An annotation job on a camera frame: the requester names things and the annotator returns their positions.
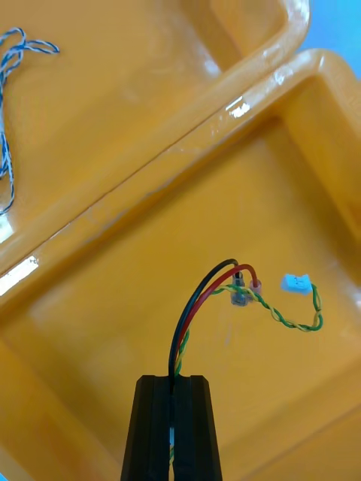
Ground blue-white twisted wire harness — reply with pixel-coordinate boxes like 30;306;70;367
0;26;60;217

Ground red black green-yellow wire harness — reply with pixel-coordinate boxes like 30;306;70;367
167;258;324;467

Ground yellow-orange plastic bin with handwriting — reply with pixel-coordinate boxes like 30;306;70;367
0;48;361;481

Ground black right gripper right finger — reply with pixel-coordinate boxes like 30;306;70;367
172;374;223;481

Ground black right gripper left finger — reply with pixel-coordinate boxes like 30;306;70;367
120;374;174;481

